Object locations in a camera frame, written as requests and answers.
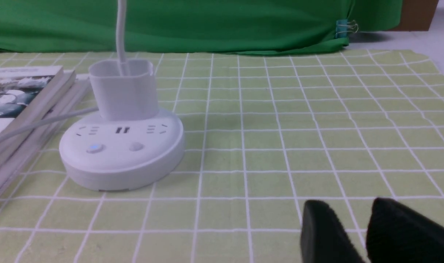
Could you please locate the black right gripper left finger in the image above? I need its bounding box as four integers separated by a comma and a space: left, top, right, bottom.
300, 200, 364, 263

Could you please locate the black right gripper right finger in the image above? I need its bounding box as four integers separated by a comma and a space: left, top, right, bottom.
366, 198, 444, 263

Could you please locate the green checkered tablecloth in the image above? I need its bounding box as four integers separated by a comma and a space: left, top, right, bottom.
0, 50, 444, 263

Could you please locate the teal binder clip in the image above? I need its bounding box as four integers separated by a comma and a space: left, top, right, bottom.
334, 19, 359, 39

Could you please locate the brown cardboard box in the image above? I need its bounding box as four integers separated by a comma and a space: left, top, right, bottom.
389, 0, 439, 32

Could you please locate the green backdrop cloth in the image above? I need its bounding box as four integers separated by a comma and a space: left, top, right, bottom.
0, 0, 403, 56

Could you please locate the lower grey book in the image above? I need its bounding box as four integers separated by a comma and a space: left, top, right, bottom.
0, 79, 91, 196

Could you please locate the top book with photo cover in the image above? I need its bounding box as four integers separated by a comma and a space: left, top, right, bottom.
0, 65, 76, 137

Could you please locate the white lamp power cable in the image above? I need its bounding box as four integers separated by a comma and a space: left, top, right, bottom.
0, 107, 99, 147

